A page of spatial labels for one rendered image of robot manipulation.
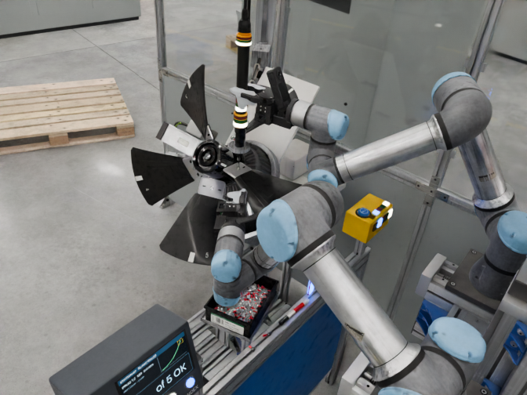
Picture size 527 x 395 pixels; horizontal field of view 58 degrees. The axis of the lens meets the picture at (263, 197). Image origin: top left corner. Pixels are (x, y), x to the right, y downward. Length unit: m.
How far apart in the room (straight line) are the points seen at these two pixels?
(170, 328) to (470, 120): 0.83
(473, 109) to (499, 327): 0.52
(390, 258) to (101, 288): 1.59
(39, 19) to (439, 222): 5.82
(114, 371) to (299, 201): 0.48
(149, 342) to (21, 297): 2.01
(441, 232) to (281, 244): 1.26
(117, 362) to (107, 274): 1.99
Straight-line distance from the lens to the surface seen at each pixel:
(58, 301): 2.89
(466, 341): 1.11
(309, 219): 0.97
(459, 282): 1.58
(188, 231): 1.62
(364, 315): 0.99
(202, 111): 1.71
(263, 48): 2.05
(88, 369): 1.01
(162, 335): 1.02
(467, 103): 1.26
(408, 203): 2.14
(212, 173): 1.59
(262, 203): 1.48
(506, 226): 1.48
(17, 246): 3.30
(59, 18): 7.04
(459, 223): 2.09
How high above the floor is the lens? 2.05
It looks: 36 degrees down
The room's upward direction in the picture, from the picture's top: 5 degrees clockwise
